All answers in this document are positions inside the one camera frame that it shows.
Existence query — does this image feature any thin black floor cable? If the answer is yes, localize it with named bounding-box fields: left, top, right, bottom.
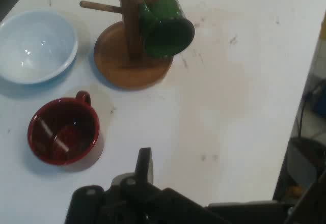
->
left=296, top=82, right=326, bottom=139

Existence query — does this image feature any blue object beside table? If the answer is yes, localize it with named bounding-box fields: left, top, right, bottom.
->
left=309, top=80, right=326, bottom=116

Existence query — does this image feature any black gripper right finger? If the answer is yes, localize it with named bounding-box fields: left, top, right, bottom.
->
left=146, top=148, right=226, bottom=224

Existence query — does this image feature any light blue bowl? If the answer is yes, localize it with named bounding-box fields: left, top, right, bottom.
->
left=0, top=10, right=79, bottom=85

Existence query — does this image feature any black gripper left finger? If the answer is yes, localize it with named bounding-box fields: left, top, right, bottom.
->
left=66, top=147, right=151, bottom=224

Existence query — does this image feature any red cup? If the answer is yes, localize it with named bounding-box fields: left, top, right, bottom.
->
left=27, top=90, right=100, bottom=166

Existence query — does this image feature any green mug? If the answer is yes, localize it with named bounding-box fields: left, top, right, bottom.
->
left=138, top=0, right=196, bottom=59

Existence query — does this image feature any wooden mug tree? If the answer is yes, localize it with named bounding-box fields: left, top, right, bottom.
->
left=79, top=0, right=175, bottom=91

